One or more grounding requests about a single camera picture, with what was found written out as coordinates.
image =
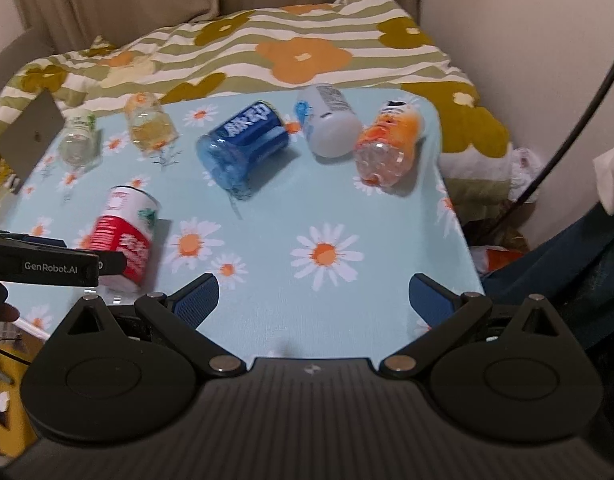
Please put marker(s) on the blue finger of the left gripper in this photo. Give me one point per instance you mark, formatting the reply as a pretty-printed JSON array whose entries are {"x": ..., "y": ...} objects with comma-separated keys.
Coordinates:
[{"x": 111, "y": 263}]

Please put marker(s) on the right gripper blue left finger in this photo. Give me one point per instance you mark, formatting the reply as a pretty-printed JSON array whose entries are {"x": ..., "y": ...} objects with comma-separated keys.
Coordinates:
[{"x": 177, "y": 316}]

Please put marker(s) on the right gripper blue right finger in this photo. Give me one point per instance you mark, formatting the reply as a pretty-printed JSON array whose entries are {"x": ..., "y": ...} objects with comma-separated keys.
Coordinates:
[{"x": 450, "y": 316}]

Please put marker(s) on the red label clear bottle cup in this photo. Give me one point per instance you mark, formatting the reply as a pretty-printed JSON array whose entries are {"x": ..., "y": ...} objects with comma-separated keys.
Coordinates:
[{"x": 126, "y": 225}]

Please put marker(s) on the green label clear bottle cup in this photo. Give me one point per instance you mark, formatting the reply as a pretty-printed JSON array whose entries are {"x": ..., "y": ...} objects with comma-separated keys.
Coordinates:
[{"x": 78, "y": 138}]

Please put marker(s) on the yellow orange bottle cup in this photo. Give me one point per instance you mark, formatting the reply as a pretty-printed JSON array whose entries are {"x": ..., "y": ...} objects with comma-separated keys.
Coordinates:
[{"x": 150, "y": 128}]

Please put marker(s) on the blue bottle cup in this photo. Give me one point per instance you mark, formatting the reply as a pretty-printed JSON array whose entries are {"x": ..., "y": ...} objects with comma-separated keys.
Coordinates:
[{"x": 234, "y": 149}]

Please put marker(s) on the orange cartoon bottle cup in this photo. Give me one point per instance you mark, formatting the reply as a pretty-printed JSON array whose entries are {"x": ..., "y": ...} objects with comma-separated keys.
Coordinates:
[{"x": 385, "y": 151}]

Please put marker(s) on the white bottle cup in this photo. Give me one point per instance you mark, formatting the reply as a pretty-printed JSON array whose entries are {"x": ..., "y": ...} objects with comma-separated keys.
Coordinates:
[{"x": 329, "y": 124}]

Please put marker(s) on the grey laptop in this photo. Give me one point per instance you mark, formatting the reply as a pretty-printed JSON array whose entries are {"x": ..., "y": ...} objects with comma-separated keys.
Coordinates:
[{"x": 26, "y": 140}]

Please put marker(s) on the daisy print blue tablecloth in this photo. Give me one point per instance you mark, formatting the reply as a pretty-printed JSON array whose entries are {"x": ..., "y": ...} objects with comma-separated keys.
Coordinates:
[{"x": 313, "y": 263}]

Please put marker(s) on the striped floral duvet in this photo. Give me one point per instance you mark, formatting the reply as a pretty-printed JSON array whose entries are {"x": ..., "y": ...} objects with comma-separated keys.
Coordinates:
[{"x": 347, "y": 43}]

